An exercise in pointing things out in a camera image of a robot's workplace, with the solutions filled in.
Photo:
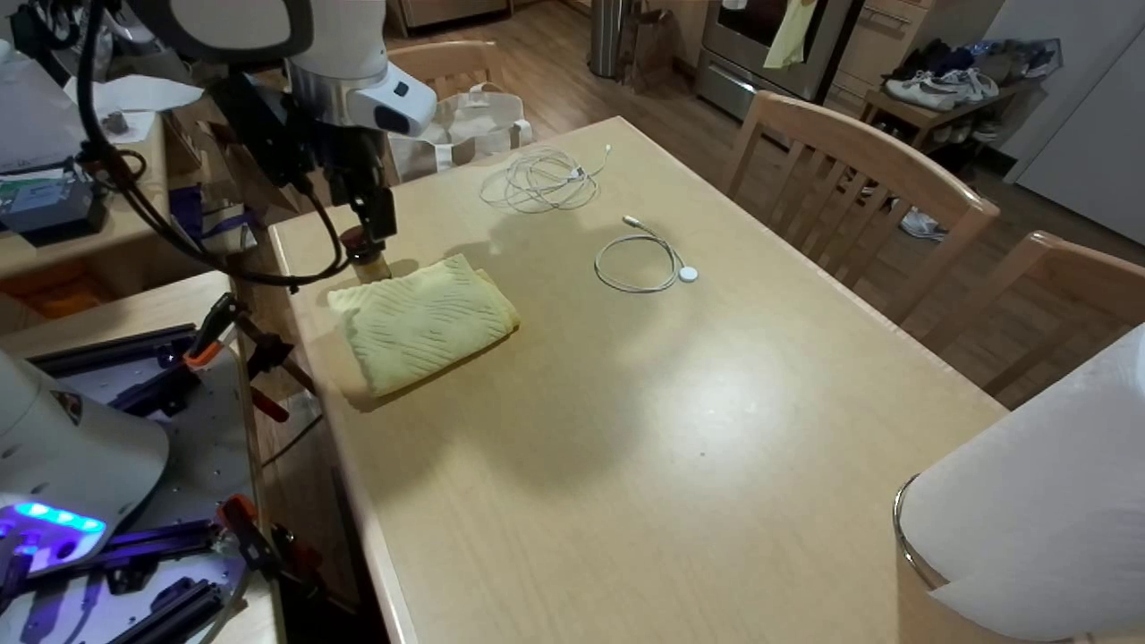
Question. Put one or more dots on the blue grey device box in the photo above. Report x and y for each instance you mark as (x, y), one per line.
(47, 203)

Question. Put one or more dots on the white grey sneaker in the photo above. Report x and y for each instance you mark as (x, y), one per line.
(936, 89)

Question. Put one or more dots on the light wooden slatted chair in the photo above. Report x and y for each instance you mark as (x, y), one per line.
(1060, 289)
(861, 180)

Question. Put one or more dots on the yellow textured cloth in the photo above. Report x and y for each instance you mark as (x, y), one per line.
(430, 323)

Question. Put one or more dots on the red black clamp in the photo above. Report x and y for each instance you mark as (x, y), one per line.
(255, 529)

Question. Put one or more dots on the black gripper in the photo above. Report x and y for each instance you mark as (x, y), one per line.
(356, 163)

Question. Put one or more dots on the orange black clamp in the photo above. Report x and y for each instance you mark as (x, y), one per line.
(220, 340)

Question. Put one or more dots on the wooden shoe rack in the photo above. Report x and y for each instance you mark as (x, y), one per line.
(930, 120)

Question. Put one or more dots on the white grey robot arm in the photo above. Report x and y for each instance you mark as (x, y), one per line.
(344, 46)

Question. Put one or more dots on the white paper sheet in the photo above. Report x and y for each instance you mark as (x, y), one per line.
(130, 93)

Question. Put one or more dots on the metal trash can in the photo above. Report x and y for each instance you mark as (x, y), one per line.
(610, 36)

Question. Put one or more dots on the white robot base blue light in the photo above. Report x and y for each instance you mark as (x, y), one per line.
(73, 459)

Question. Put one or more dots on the white cylinder with metal rim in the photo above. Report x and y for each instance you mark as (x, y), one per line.
(1039, 514)

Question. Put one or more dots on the dark blue shoe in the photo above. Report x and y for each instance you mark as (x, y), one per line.
(987, 57)

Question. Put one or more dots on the wooden side desk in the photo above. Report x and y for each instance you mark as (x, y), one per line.
(73, 250)

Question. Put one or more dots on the small dark bottle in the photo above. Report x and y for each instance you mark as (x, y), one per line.
(378, 268)

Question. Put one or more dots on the white door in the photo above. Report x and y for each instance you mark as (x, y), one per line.
(1084, 107)

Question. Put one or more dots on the yellow hanging towel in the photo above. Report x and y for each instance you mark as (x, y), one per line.
(789, 36)

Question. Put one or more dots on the wooden drawer cabinet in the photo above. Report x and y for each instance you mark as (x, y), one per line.
(878, 55)

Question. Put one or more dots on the brown paper bag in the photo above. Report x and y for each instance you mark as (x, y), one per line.
(650, 46)

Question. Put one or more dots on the stainless steel oven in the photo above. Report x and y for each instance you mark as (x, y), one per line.
(744, 46)

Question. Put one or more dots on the dark red round lid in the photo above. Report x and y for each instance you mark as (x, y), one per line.
(358, 241)

